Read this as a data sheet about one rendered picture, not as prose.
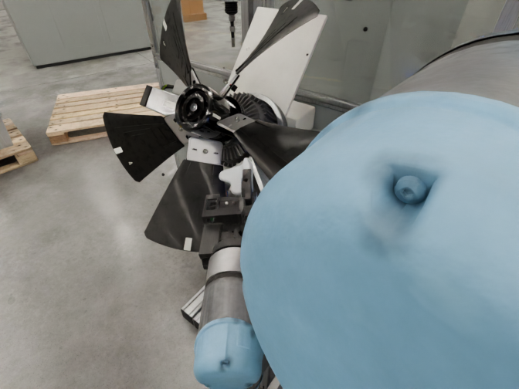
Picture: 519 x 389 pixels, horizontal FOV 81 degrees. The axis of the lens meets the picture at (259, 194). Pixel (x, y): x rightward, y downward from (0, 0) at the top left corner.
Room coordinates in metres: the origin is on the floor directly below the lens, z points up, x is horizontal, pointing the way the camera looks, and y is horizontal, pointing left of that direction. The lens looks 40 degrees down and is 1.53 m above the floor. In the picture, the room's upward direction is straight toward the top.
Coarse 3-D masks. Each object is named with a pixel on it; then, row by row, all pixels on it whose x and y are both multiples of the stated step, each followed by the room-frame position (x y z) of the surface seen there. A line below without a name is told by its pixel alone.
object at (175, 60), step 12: (168, 12) 0.98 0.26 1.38; (180, 12) 0.91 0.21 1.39; (168, 24) 0.97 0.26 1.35; (180, 24) 0.90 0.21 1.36; (168, 36) 0.96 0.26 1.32; (180, 36) 0.89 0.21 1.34; (168, 48) 0.97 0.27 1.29; (180, 48) 0.88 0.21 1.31; (168, 60) 0.98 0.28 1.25; (180, 60) 0.88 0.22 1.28; (180, 72) 0.91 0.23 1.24
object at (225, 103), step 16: (192, 96) 0.72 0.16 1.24; (208, 96) 0.69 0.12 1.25; (176, 112) 0.71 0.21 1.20; (192, 112) 0.70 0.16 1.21; (208, 112) 0.67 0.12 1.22; (224, 112) 0.70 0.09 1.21; (240, 112) 0.75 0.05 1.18; (192, 128) 0.66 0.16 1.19; (208, 128) 0.67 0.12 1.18; (224, 144) 0.71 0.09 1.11
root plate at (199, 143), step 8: (192, 144) 0.67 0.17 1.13; (200, 144) 0.68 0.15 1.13; (208, 144) 0.69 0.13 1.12; (216, 144) 0.70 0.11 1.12; (192, 152) 0.66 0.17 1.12; (200, 152) 0.67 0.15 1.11; (208, 152) 0.67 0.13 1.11; (216, 152) 0.68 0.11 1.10; (192, 160) 0.65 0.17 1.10; (200, 160) 0.66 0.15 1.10; (208, 160) 0.66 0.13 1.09; (216, 160) 0.67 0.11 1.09
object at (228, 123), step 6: (240, 114) 0.73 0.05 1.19; (222, 120) 0.68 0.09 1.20; (228, 120) 0.69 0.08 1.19; (234, 120) 0.69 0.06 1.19; (240, 120) 0.69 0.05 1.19; (246, 120) 0.70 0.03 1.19; (252, 120) 0.70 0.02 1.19; (222, 126) 0.65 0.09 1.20; (228, 126) 0.66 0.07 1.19; (234, 126) 0.66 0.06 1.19; (240, 126) 0.66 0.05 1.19
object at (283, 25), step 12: (288, 12) 0.83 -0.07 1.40; (300, 12) 0.77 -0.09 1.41; (312, 12) 0.73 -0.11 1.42; (276, 24) 0.82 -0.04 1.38; (288, 24) 0.76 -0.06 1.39; (300, 24) 0.72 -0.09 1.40; (264, 36) 0.85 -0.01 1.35; (276, 36) 0.74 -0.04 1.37; (264, 48) 0.73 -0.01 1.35; (252, 60) 0.73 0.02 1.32
